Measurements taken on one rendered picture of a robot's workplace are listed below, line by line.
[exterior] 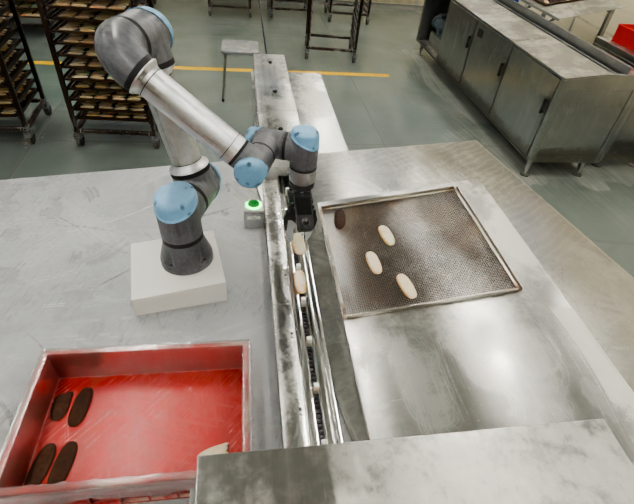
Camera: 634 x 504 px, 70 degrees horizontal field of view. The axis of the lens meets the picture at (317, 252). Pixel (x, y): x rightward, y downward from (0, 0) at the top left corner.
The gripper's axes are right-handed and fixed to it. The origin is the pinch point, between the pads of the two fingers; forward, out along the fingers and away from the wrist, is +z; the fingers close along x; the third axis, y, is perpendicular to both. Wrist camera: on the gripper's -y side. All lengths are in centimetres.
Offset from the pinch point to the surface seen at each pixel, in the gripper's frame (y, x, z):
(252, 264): 2.0, 13.9, 11.8
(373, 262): -9.2, -21.9, 1.6
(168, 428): -52, 34, 12
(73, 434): -51, 54, 12
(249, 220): 20.4, 14.5, 8.2
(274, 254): 1.9, 7.0, 7.5
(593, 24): 390, -370, 25
